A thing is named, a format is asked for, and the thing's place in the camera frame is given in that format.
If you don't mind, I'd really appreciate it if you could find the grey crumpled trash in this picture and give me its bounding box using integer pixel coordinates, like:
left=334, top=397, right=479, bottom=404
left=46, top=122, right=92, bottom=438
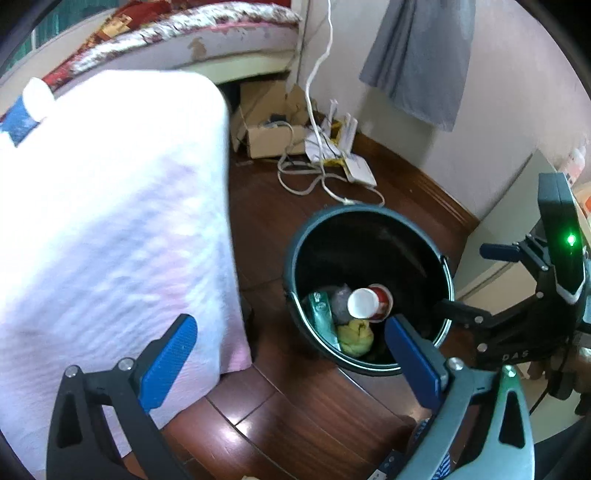
left=328, top=285, right=353, bottom=325

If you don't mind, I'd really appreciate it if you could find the grey hanging curtain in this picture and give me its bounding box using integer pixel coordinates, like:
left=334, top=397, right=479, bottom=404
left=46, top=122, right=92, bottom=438
left=360, top=0, right=476, bottom=132

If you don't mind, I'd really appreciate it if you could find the red paper cup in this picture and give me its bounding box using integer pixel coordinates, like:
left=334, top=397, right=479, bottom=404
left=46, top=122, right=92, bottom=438
left=348, top=284, right=394, bottom=322

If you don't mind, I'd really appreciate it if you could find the green snack wrapper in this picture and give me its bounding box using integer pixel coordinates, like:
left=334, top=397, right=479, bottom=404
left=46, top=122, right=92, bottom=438
left=304, top=291, right=341, bottom=351

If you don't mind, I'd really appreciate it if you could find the white power strip cable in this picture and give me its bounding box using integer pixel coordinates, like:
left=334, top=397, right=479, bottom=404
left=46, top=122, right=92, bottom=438
left=275, top=0, right=386, bottom=207

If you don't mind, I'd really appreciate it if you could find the bed with floral sheet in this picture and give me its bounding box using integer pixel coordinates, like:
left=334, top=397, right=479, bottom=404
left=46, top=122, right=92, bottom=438
left=0, top=0, right=304, bottom=121

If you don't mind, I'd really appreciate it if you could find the blue paper cup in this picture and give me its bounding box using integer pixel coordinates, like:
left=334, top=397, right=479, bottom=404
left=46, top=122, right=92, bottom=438
left=1, top=77, right=55, bottom=147

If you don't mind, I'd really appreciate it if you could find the yellow crumpled trash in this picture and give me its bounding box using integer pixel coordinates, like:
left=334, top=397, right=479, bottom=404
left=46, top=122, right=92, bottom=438
left=337, top=319, right=374, bottom=358

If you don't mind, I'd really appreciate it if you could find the black trash bucket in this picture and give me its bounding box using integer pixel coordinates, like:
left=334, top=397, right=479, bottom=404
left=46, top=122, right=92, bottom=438
left=283, top=205, right=455, bottom=377

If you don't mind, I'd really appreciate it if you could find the open cardboard box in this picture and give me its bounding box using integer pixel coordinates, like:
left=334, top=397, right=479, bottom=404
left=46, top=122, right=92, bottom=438
left=229, top=80, right=308, bottom=159

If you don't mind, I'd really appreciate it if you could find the pink floral table cloth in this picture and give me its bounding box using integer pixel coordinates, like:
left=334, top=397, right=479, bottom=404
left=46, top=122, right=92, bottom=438
left=1, top=71, right=252, bottom=478

